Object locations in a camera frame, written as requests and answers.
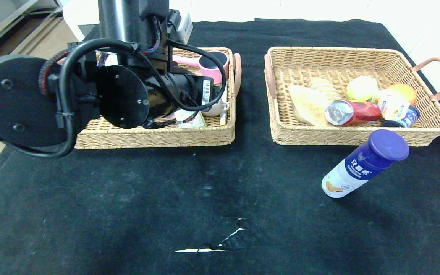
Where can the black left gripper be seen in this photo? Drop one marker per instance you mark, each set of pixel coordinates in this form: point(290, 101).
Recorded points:
point(207, 91)

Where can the yellow playing card box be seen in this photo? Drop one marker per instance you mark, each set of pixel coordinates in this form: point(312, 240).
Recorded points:
point(193, 120)

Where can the red soda can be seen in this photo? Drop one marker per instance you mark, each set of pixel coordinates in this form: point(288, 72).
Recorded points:
point(361, 112)

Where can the blue capped yogurt bottle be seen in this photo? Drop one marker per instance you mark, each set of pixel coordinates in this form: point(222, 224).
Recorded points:
point(361, 168)

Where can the white fruit drink carton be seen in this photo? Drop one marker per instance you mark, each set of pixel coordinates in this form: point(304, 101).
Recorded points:
point(393, 105)

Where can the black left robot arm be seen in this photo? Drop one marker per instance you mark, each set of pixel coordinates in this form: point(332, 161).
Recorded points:
point(10, 103)

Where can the small beige cup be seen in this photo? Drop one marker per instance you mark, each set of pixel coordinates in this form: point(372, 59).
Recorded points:
point(218, 109)

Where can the pink toy saucepan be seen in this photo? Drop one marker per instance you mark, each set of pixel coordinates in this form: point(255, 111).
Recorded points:
point(214, 68)

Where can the white plastic stick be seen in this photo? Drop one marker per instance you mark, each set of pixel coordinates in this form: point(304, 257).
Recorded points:
point(224, 118)

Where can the flat toasted bread slice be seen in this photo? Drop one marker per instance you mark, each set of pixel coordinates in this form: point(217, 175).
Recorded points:
point(308, 105)

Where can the striped bread roll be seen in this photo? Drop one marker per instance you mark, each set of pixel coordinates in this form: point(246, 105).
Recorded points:
point(321, 86)

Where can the yellow lemon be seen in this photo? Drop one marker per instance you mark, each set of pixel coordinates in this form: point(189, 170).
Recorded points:
point(361, 88)

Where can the orange fruit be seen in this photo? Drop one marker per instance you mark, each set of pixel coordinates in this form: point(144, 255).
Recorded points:
point(405, 91)

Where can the small dark blue can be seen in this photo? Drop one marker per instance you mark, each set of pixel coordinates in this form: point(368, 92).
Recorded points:
point(405, 120)

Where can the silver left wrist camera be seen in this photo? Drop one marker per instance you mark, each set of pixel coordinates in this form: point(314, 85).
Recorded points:
point(183, 26)

